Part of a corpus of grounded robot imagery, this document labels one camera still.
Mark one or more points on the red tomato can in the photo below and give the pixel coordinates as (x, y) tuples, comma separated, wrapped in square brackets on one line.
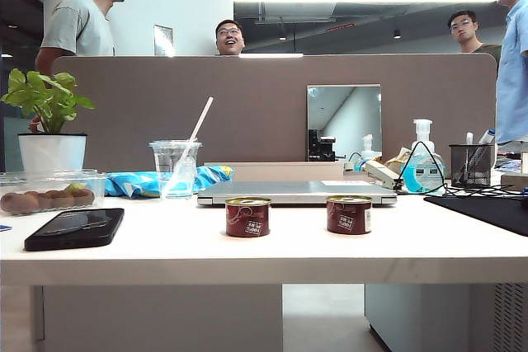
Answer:
[(247, 220), (349, 216)]

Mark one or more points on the beige desk riser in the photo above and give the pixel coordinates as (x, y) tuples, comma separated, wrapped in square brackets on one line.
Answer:
[(272, 170)]

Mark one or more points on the brown desk partition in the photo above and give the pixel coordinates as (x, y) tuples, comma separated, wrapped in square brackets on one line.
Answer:
[(247, 113)]

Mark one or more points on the silver closed laptop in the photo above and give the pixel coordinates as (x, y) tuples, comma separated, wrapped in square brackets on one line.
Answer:
[(297, 192)]

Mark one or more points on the square mirror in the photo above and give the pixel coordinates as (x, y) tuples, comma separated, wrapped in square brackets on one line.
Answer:
[(350, 113)]

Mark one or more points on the clear plastic cup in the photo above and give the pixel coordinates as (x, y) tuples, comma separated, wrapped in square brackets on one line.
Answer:
[(165, 162)]

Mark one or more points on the beige stapler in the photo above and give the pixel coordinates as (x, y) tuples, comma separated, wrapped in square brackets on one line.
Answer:
[(381, 172)]

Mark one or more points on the seated man with glasses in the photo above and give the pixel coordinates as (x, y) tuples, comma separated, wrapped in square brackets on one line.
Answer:
[(229, 38)]

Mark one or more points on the crumpled yellow wrapper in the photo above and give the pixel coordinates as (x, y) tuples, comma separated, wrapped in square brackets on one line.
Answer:
[(398, 157)]

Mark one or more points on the blue snack bag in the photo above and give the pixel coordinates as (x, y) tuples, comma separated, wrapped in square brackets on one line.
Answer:
[(128, 183)]

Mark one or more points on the blue hand sanitizer pump bottle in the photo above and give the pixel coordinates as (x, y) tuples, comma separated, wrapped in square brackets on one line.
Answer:
[(422, 170)]

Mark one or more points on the brown kiwi fruit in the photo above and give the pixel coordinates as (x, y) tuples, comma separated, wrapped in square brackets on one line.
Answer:
[(33, 199), (12, 203), (53, 199), (84, 198)]

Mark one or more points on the black smartphone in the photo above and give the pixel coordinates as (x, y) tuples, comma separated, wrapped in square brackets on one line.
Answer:
[(74, 228)]

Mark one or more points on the white pen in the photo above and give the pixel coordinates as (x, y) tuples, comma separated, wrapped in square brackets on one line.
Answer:
[(469, 138)]

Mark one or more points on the black mesh pen holder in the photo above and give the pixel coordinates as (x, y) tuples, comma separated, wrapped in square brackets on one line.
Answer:
[(472, 166)]

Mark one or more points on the white plant pot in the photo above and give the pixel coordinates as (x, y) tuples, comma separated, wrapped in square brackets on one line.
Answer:
[(51, 154)]

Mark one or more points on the clear plastic fruit container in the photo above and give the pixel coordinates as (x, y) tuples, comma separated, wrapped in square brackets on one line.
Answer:
[(49, 181)]

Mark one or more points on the white blue marker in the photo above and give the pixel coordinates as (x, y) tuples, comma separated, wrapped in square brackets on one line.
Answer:
[(486, 136)]

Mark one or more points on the man in grey t-shirt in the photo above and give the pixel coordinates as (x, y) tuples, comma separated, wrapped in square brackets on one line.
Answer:
[(78, 26)]

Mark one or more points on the green leafy plant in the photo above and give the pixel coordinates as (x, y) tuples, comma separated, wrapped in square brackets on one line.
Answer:
[(45, 98)]

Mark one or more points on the black desk mat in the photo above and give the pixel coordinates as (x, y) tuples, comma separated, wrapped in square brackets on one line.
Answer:
[(486, 209)]

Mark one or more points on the man in dark shirt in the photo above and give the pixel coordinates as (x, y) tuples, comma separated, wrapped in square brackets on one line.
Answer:
[(466, 32)]

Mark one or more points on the grey under-desk cabinet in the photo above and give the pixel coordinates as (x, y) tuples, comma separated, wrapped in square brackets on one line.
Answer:
[(433, 319)]

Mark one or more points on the wooden box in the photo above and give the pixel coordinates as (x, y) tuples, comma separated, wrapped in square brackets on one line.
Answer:
[(515, 182)]

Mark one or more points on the man in blue shirt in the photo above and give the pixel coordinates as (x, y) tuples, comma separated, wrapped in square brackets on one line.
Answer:
[(513, 80)]

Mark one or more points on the blue card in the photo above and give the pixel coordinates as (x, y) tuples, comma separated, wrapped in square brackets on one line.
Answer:
[(4, 227)]

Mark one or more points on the wall notice paper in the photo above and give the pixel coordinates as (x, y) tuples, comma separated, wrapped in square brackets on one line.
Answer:
[(163, 40)]

